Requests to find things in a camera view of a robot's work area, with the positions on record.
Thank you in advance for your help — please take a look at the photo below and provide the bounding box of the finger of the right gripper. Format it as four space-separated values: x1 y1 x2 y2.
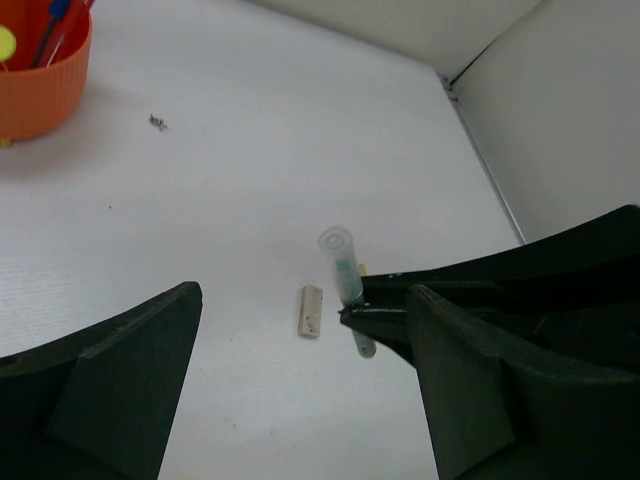
339 305 420 369

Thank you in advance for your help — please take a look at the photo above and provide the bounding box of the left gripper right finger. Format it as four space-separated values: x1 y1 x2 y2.
407 286 639 479

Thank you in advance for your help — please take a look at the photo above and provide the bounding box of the red gel pen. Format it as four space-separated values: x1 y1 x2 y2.
45 0 95 67

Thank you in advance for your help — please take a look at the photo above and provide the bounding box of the orange round divided container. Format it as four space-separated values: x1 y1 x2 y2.
1 1 92 146

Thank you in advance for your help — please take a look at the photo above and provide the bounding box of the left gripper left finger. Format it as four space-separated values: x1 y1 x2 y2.
1 282 202 479

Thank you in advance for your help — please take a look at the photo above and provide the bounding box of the green-grey slim highlighter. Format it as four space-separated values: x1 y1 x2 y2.
316 225 377 360

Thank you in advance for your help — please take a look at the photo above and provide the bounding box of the blue ballpoint pen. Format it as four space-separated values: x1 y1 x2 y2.
30 0 71 69

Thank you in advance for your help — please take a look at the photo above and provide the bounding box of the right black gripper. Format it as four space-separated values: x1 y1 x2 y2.
364 205 639 373

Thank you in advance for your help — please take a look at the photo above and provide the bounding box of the yellow cap black highlighter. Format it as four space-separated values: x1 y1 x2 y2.
0 25 17 63

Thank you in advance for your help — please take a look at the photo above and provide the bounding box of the grey-white eraser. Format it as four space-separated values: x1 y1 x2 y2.
297 285 323 339

